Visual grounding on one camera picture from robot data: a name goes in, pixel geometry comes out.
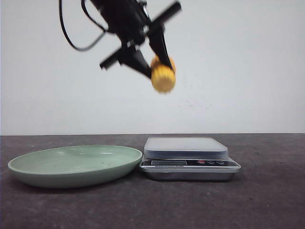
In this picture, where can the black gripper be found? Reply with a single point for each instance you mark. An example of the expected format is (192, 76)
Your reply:
(130, 21)

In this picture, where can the yellow corn cob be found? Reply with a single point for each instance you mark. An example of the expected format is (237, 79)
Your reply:
(162, 77)

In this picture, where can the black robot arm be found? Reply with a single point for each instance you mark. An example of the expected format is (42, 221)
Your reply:
(129, 20)

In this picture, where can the silver kitchen scale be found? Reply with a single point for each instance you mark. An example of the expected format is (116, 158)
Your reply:
(187, 158)

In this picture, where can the light green plate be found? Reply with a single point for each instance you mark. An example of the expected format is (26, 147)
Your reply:
(74, 166)

